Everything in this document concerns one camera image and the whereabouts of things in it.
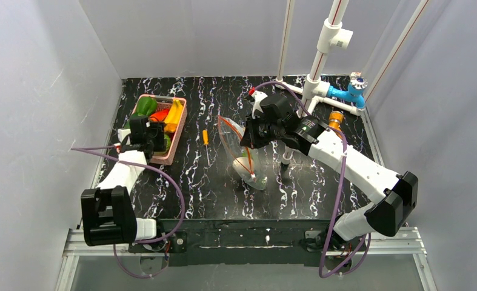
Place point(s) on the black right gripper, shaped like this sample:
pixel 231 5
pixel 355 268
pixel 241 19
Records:
pixel 250 134

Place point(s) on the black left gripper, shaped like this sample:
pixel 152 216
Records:
pixel 157 138

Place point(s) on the pink plastic basket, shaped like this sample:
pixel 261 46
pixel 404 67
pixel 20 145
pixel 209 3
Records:
pixel 165 102

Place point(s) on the clear zip top bag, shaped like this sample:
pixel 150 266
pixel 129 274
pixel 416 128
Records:
pixel 230 134

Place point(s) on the white radish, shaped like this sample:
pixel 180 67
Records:
pixel 244 167

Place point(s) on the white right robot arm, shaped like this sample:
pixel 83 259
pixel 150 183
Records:
pixel 392 196

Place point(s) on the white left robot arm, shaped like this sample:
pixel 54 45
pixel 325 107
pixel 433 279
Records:
pixel 107 212

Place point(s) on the green cabbage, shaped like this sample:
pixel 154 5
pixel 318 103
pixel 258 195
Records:
pixel 167 142

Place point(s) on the orange carrot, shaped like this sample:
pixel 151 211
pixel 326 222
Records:
pixel 159 116

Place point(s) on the yellow banana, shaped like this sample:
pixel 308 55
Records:
pixel 174 116

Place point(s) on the green cucumber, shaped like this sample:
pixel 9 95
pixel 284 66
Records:
pixel 146 106

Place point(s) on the orange plastic faucet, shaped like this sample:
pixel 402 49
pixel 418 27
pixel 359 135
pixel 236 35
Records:
pixel 335 119

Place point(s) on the blue plastic faucet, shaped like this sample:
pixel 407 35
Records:
pixel 354 92

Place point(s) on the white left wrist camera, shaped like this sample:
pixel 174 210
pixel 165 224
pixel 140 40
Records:
pixel 123 144

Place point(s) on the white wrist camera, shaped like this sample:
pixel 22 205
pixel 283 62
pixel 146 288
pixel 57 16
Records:
pixel 257 98
pixel 123 144

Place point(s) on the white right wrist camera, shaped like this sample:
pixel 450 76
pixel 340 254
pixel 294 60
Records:
pixel 257 98

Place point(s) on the orange handle screwdriver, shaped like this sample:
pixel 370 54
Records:
pixel 206 144

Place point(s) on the white pvc pipe frame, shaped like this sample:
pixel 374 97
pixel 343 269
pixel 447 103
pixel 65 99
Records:
pixel 333 35

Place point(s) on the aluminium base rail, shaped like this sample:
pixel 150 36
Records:
pixel 407 242

